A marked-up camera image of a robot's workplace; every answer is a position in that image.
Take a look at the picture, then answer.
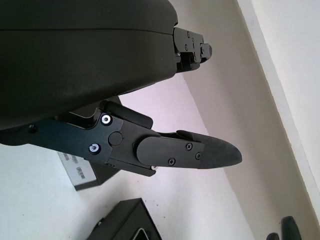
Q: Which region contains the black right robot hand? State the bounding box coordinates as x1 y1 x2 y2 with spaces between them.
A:
265 215 302 240

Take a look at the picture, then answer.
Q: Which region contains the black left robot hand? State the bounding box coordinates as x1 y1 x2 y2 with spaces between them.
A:
0 0 243 177

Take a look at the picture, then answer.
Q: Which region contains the black RealSense box lid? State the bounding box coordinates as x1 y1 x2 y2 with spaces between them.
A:
57 151 119 192

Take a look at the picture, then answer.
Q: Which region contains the black box base foam insert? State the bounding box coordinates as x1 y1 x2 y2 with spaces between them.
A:
89 197 168 240

